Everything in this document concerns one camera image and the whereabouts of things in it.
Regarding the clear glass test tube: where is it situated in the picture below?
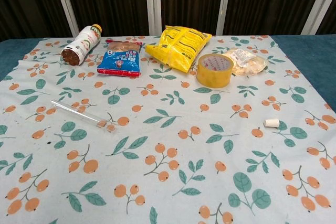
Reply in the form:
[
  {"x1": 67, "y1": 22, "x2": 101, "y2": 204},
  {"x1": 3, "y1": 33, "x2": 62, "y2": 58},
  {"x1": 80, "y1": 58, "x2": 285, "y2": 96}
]
[{"x1": 50, "y1": 99, "x2": 118, "y2": 133}]

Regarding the white fruit print tablecloth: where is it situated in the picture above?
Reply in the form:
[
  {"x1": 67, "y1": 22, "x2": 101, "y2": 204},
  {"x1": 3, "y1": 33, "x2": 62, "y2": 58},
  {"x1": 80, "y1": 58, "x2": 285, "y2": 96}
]
[{"x1": 0, "y1": 35, "x2": 336, "y2": 224}]

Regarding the clear packing tape roll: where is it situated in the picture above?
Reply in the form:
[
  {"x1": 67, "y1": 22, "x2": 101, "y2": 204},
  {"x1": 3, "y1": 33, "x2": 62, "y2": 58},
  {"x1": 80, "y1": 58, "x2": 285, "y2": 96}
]
[{"x1": 196, "y1": 53, "x2": 234, "y2": 88}]

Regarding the yellow snack bag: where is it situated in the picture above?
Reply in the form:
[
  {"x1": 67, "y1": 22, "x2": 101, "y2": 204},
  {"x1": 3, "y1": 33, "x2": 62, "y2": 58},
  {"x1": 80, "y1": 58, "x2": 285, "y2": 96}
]
[{"x1": 145, "y1": 25, "x2": 213, "y2": 73}]

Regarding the blue cookie snack packet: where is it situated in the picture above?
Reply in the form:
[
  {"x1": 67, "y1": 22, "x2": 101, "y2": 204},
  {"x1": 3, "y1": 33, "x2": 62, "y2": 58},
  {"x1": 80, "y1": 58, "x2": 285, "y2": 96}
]
[{"x1": 97, "y1": 39, "x2": 144, "y2": 78}]

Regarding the clear bag of crackers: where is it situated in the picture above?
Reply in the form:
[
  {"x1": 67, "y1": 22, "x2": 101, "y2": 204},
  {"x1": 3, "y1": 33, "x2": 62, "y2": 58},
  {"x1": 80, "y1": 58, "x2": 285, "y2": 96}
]
[{"x1": 222, "y1": 47, "x2": 268, "y2": 77}]

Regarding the white drink bottle yellow cap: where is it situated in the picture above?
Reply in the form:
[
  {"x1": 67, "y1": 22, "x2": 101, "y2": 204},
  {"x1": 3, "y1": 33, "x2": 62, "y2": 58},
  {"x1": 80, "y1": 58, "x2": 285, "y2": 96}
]
[{"x1": 60, "y1": 24, "x2": 102, "y2": 67}]

